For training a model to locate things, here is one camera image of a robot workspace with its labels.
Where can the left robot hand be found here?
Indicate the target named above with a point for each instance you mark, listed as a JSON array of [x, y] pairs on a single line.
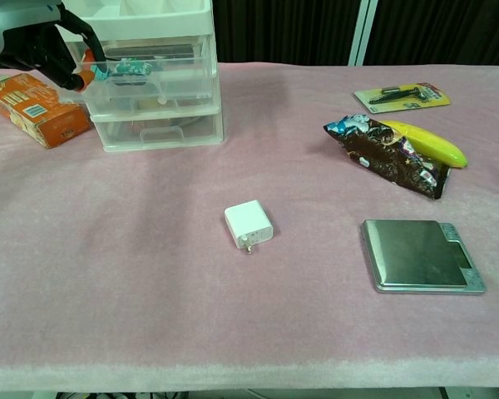
[[29, 37]]

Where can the teal small package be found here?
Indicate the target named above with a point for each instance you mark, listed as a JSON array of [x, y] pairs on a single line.
[[129, 67]]

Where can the white plastic drawer cabinet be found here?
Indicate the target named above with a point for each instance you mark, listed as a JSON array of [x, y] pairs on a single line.
[[158, 25]]

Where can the clear drawer under tray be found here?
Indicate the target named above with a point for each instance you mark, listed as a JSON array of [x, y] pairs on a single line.
[[166, 50]]

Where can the clear lowest drawer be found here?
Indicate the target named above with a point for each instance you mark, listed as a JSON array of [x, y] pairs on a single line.
[[158, 131]]

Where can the orange cardboard box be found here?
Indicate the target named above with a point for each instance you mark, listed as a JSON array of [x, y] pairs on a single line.
[[29, 108]]

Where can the white charger plug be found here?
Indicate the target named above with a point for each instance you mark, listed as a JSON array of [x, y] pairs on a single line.
[[249, 222]]

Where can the pink tablecloth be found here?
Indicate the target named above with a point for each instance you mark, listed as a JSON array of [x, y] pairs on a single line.
[[191, 291]]

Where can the dark brown snack bag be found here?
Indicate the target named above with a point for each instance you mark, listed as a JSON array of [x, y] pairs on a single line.
[[386, 154]]

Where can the razor in yellow blister pack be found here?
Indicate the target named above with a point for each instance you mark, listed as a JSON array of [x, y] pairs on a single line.
[[401, 97]]

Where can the yellow banana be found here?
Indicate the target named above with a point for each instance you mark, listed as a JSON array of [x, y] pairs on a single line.
[[436, 149]]

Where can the silver digital kitchen scale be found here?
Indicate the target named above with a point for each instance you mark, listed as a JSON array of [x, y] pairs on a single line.
[[416, 253]]

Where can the white aluminium partition post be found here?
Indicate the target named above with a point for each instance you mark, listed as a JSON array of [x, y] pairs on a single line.
[[362, 31]]

